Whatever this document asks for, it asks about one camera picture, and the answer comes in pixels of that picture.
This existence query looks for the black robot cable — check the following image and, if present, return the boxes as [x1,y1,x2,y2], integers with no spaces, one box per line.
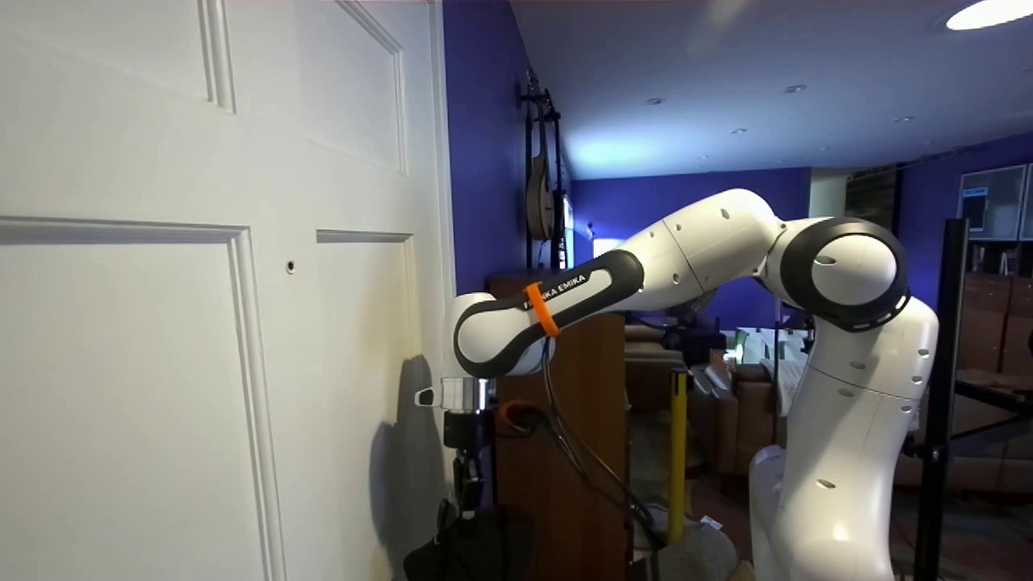
[495,398,673,581]

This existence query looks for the brown wooden cabinet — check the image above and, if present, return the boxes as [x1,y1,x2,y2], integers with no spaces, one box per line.
[483,268,634,581]

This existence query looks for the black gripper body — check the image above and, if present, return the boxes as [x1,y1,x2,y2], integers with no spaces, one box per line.
[444,409,497,486]

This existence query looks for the oval ceiling light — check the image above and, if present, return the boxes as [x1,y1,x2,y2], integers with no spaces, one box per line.
[942,0,1033,32]

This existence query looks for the black stand pole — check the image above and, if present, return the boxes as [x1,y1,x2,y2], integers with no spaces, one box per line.
[912,217,973,581]

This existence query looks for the grey round stand base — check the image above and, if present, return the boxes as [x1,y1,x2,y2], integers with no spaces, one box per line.
[655,513,743,581]

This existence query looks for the black metal wall ornament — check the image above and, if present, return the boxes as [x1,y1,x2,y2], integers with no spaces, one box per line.
[513,70,574,272]

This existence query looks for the yellow pole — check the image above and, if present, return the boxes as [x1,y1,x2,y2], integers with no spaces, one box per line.
[668,368,692,547]

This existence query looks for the white panelled door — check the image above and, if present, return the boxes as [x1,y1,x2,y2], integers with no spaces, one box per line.
[0,0,473,581]

